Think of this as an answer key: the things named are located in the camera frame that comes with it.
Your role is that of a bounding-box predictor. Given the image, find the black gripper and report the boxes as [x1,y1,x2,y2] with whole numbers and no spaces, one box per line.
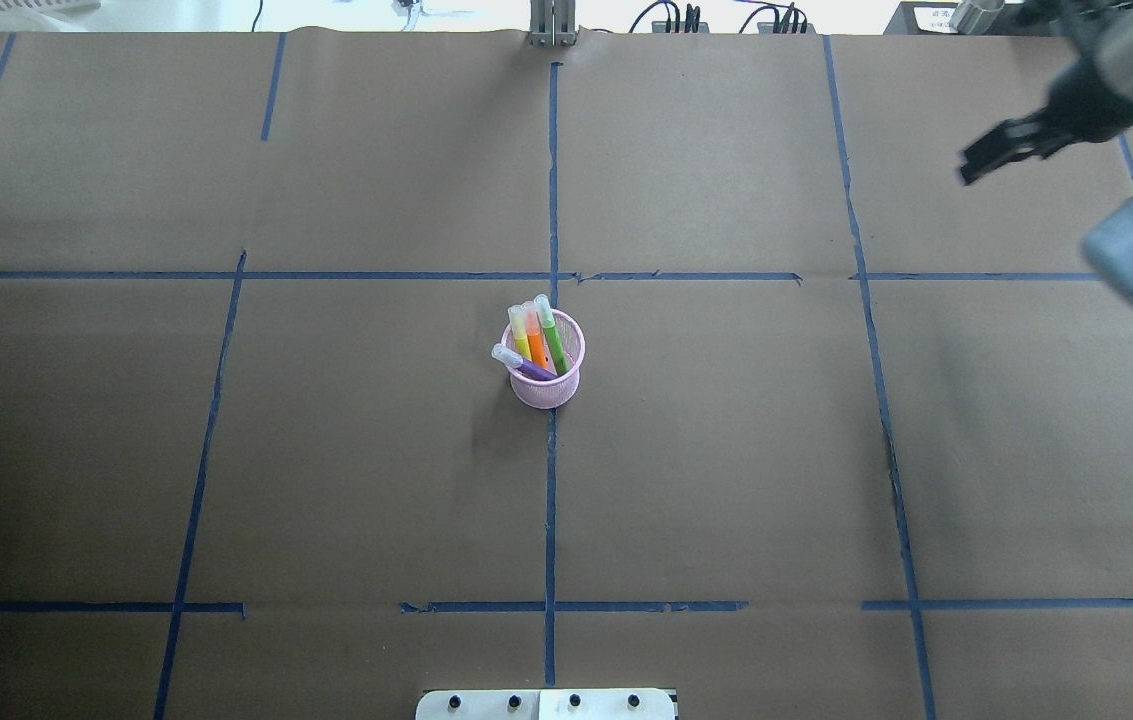
[959,42,1133,186]

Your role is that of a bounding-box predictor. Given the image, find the green marker pen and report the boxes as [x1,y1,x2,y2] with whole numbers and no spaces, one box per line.
[534,293,570,375]

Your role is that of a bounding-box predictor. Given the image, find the orange marker pen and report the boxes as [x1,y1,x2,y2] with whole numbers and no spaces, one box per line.
[522,300,556,375]

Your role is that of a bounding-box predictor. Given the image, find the yellow marker pen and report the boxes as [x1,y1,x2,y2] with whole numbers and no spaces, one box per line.
[506,304,533,359]

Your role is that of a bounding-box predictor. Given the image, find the purple marker pen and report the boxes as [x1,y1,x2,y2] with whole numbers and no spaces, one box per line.
[489,344,557,382]

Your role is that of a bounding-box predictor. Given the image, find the pink mesh pen holder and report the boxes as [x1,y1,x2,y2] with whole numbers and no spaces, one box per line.
[499,307,586,410]

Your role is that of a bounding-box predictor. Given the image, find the black box with label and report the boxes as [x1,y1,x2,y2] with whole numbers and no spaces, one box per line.
[881,1,1050,37]

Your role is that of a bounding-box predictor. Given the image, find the silver metal cylinder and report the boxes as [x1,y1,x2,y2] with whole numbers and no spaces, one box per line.
[947,0,1006,36]

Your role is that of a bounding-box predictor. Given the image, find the black cable connectors right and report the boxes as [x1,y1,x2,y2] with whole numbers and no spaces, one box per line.
[738,1,817,35]

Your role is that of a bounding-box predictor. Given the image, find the black cable connectors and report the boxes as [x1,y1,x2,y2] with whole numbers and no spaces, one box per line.
[627,1,712,35]
[738,1,817,35]

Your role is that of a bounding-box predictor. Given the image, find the black cable connectors left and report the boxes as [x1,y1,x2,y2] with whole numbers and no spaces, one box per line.
[627,1,712,35]

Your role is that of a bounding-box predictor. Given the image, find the aluminium frame post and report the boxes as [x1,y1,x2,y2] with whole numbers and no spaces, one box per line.
[528,0,578,46]

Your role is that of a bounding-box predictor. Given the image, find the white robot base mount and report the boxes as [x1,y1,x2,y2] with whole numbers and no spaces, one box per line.
[415,687,680,719]

